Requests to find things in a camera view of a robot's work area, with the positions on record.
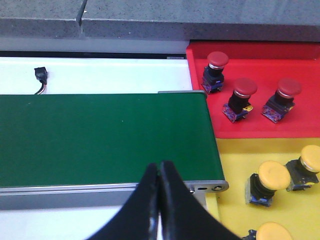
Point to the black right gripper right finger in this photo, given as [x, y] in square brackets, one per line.
[182, 216]

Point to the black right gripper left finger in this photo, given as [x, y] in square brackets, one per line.
[138, 218]

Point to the yellow mushroom push button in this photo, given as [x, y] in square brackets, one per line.
[261, 186]

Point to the red mushroom push button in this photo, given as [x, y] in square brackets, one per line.
[213, 78]

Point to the yellow plastic tray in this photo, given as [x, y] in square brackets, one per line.
[297, 211]

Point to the white conveyor side panel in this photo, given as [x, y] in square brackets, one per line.
[94, 75]

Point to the red object at edge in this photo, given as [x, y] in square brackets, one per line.
[265, 63]

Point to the white cabinet panel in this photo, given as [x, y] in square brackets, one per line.
[93, 45]

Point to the grey stone countertop slab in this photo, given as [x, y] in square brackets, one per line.
[56, 19]

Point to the aluminium conveyor frame rail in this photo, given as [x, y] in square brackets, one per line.
[75, 195]

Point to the black sensor with cable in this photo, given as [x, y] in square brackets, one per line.
[41, 75]

